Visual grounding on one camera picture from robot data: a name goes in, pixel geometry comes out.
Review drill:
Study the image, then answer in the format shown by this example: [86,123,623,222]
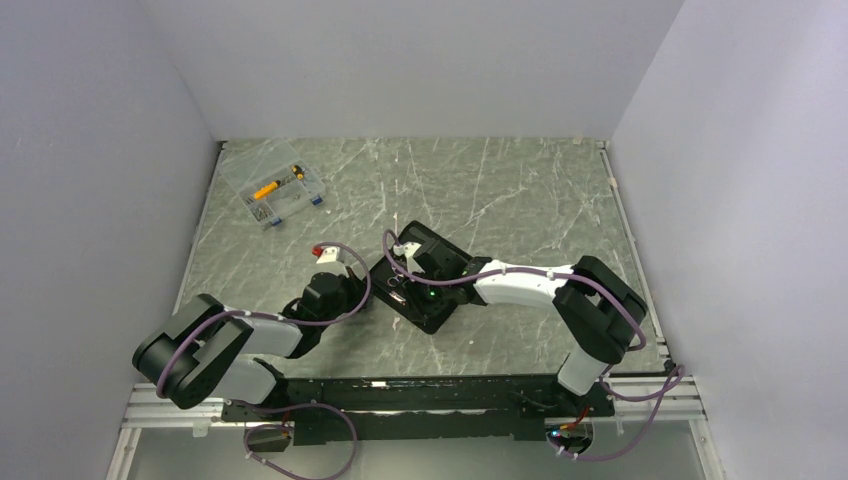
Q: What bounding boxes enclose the black zippered tool case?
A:
[369,221,472,335]

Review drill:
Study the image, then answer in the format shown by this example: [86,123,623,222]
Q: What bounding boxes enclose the silver hair cutting scissors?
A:
[386,275,407,291]

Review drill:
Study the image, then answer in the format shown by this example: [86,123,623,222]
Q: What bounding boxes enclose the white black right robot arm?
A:
[382,230,648,415]

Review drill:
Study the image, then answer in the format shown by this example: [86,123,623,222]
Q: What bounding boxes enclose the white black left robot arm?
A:
[132,268,370,420]

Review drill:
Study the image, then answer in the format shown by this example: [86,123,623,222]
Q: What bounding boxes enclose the clear plastic organizer box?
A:
[218,138,326,230]

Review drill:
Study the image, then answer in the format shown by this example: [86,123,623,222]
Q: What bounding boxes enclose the small black yellow tool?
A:
[290,164,306,180]

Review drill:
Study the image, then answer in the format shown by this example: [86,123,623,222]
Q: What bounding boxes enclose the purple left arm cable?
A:
[155,241,372,400]

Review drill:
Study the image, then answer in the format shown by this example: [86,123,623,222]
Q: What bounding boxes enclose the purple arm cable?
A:
[155,241,372,400]
[382,229,687,463]

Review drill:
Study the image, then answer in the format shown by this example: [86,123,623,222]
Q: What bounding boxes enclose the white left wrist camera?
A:
[312,245,345,266]

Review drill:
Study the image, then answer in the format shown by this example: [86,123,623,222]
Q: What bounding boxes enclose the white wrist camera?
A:
[392,242,425,274]
[312,245,345,266]

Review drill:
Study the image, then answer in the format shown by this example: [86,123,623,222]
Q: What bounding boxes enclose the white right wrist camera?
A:
[392,242,425,274]

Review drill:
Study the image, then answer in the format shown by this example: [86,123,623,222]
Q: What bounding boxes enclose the yellow handled screwdriver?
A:
[252,180,282,201]

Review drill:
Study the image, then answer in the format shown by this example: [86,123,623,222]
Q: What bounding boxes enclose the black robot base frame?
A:
[222,374,615,446]

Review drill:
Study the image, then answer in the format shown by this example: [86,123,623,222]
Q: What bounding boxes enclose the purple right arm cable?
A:
[382,229,687,463]

